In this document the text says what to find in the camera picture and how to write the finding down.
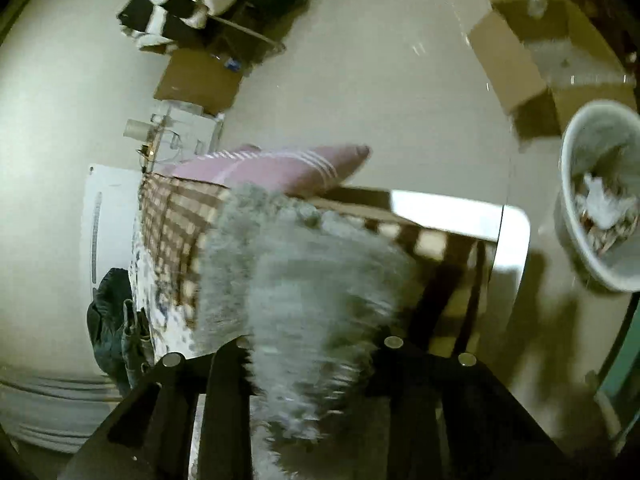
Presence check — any flat cardboard sheet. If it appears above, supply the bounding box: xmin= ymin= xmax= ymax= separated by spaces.
xmin=154 ymin=49 xmax=244 ymax=115

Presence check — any glass table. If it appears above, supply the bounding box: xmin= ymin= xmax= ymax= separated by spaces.
xmin=307 ymin=186 xmax=532 ymax=361

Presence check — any large open cardboard box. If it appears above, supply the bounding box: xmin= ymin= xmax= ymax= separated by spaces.
xmin=467 ymin=0 xmax=638 ymax=140

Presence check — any white waste bin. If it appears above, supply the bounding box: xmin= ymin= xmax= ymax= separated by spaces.
xmin=554 ymin=100 xmax=640 ymax=293

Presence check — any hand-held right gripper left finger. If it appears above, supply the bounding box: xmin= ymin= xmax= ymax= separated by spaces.
xmin=60 ymin=338 xmax=261 ymax=480

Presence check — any fluffy grey towel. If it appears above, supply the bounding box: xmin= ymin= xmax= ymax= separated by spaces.
xmin=192 ymin=183 xmax=416 ymax=480

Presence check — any clear plastic container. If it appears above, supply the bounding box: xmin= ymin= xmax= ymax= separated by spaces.
xmin=124 ymin=101 xmax=226 ymax=158

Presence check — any white flat panel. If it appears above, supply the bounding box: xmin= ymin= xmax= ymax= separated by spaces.
xmin=81 ymin=164 xmax=143 ymax=293

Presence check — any white floral cloth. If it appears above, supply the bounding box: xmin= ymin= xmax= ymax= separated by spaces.
xmin=127 ymin=210 xmax=201 ymax=361

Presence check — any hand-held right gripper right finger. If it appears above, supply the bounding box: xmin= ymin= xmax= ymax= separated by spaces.
xmin=357 ymin=335 xmax=576 ymax=480

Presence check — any pink striped pillow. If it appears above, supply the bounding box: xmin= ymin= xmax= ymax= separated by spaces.
xmin=159 ymin=143 xmax=372 ymax=197

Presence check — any dark jacket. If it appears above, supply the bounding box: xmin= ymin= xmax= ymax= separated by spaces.
xmin=86 ymin=267 xmax=151 ymax=401

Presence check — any brown checkered blanket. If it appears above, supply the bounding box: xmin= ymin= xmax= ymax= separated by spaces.
xmin=139 ymin=174 xmax=236 ymax=326

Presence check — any pile of black white clothes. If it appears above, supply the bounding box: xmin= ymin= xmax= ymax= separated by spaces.
xmin=117 ymin=0 xmax=261 ymax=53

